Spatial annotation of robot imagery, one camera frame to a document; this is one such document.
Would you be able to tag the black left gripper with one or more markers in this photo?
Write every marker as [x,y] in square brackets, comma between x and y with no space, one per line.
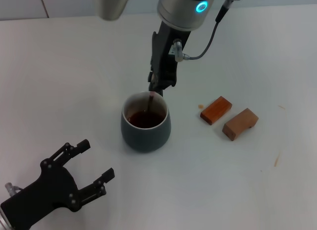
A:
[49,190]

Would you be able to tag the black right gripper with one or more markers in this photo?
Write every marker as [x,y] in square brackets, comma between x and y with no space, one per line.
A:
[164,45]

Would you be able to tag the grey ceramic cup with tea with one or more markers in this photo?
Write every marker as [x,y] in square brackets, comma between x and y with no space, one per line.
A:
[146,138]

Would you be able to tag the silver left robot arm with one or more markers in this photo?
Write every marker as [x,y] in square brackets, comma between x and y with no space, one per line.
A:
[3,218]

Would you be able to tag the reddish brown wooden block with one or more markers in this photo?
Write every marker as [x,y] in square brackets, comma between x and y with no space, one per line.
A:
[215,111]

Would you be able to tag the light brown wooden block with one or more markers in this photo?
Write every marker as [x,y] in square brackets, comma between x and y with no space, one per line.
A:
[241,123]

